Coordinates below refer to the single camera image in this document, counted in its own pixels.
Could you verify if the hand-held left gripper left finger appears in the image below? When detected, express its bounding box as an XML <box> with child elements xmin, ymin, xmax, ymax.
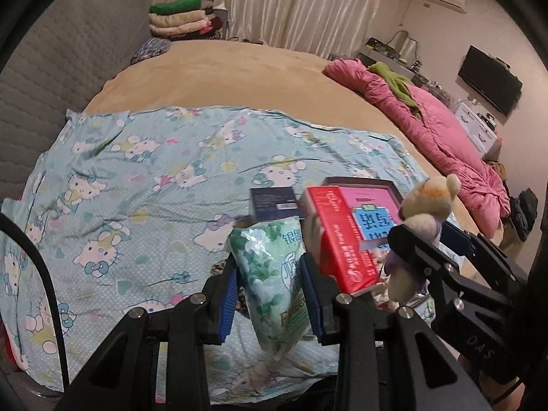
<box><xmin>55</xmin><ymin>259</ymin><xmax>239</xmax><ymax>411</ymax></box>

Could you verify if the black cable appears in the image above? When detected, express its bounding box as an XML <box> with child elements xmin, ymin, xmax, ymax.
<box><xmin>0</xmin><ymin>212</ymin><xmax>71</xmax><ymax>388</ymax></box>

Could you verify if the dark patterned cloth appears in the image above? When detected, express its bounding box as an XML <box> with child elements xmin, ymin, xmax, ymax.
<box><xmin>130</xmin><ymin>38</ymin><xmax>172</xmax><ymax>65</ymax></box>

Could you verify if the stack of folded clothes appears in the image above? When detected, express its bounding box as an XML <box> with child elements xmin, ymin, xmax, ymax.
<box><xmin>148</xmin><ymin>0</ymin><xmax>227</xmax><ymax>40</ymax></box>

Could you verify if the person's right forearm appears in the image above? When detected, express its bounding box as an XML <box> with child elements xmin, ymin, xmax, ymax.
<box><xmin>488</xmin><ymin>383</ymin><xmax>527</xmax><ymax>411</ymax></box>

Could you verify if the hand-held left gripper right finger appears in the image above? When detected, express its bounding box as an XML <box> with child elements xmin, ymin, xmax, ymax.
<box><xmin>299</xmin><ymin>253</ymin><xmax>493</xmax><ymax>411</ymax></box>

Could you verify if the beige plush bear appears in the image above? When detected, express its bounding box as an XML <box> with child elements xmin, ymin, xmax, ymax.
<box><xmin>383</xmin><ymin>174</ymin><xmax>462</xmax><ymax>311</ymax></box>

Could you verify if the white curtain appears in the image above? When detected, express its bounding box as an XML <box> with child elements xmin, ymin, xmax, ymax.
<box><xmin>212</xmin><ymin>0</ymin><xmax>392</xmax><ymax>58</ymax></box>

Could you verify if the dark blue box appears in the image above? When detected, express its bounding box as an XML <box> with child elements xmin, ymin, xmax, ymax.
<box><xmin>249</xmin><ymin>187</ymin><xmax>300</xmax><ymax>222</ymax></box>

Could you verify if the green floral tissue pack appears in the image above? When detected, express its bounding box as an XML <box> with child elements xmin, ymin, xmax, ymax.
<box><xmin>225</xmin><ymin>216</ymin><xmax>311</xmax><ymax>362</ymax></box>

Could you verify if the blue cartoon printed blanket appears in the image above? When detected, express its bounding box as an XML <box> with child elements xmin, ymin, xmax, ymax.
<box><xmin>0</xmin><ymin>105</ymin><xmax>433</xmax><ymax>395</ymax></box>

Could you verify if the white drawer cabinet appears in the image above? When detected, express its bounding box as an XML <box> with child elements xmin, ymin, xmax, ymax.
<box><xmin>454</xmin><ymin>100</ymin><xmax>501</xmax><ymax>159</ymax></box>

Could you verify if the ornate table mirror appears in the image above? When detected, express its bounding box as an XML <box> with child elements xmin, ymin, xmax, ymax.
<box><xmin>387</xmin><ymin>30</ymin><xmax>418</xmax><ymax>63</ymax></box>

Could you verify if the cluttered dressing table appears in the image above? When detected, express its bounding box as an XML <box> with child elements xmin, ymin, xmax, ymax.
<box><xmin>357</xmin><ymin>38</ymin><xmax>454</xmax><ymax>99</ymax></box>

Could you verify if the grey quilted headboard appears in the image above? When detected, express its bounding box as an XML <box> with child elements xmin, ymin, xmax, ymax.
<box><xmin>0</xmin><ymin>0</ymin><xmax>155</xmax><ymax>200</ymax></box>

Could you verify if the pink printed cardboard box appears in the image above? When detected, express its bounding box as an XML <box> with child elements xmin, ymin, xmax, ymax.
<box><xmin>321</xmin><ymin>176</ymin><xmax>405</xmax><ymax>253</ymax></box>

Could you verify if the green cloth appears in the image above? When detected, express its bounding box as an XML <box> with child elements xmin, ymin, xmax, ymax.
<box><xmin>368</xmin><ymin>61</ymin><xmax>422</xmax><ymax>120</ymax></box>

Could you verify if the pink quilt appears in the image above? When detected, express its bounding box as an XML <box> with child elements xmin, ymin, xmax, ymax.
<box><xmin>323</xmin><ymin>58</ymin><xmax>512</xmax><ymax>227</ymax></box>

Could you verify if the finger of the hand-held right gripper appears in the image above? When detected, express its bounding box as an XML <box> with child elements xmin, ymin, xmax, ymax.
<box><xmin>387</xmin><ymin>224</ymin><xmax>467</xmax><ymax>313</ymax></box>
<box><xmin>441</xmin><ymin>223</ymin><xmax>527</xmax><ymax>283</ymax></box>

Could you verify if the tan bed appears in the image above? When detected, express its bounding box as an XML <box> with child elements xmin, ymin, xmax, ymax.
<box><xmin>79</xmin><ymin>39</ymin><xmax>506</xmax><ymax>266</ymax></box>

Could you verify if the black wall television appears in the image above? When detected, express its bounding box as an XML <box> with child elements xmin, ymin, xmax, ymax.
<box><xmin>458</xmin><ymin>45</ymin><xmax>523</xmax><ymax>116</ymax></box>

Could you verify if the black bag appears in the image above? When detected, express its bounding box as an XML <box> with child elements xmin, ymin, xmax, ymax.
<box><xmin>509</xmin><ymin>188</ymin><xmax>539</xmax><ymax>242</ymax></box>

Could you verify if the red tissue pack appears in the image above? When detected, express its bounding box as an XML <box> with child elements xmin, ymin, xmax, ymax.
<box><xmin>298</xmin><ymin>185</ymin><xmax>379</xmax><ymax>295</ymax></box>

